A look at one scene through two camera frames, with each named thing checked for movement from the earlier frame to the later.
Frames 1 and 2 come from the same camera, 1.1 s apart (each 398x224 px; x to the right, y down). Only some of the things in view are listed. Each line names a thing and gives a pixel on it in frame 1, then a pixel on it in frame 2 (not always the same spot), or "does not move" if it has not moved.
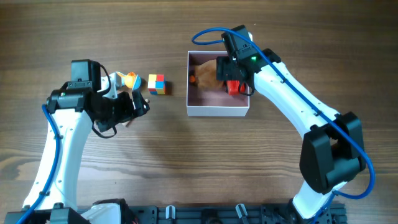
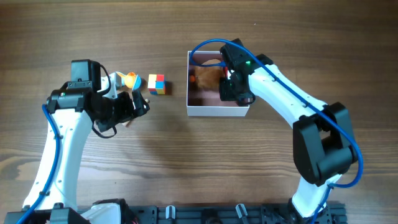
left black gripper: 127,111 does not move
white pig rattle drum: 127,123 does not move
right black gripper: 222,73 → 228,90
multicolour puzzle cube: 156,84 does not move
